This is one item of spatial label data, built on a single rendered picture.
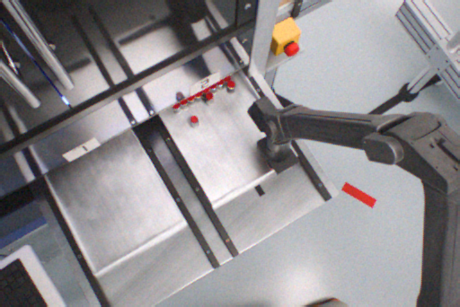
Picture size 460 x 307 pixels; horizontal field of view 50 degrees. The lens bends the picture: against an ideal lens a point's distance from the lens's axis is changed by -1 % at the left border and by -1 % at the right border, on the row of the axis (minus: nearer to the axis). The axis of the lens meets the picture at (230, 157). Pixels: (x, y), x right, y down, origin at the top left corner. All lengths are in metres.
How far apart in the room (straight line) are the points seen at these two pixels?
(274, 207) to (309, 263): 0.92
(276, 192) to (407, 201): 1.13
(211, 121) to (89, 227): 0.43
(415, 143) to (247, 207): 0.66
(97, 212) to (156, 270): 0.22
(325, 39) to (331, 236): 0.96
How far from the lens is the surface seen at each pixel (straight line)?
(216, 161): 1.33
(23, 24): 0.66
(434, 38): 2.02
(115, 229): 1.32
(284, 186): 1.33
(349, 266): 2.25
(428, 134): 0.77
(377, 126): 0.80
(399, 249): 2.32
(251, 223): 1.31
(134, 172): 1.34
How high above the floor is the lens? 2.17
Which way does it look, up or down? 75 degrees down
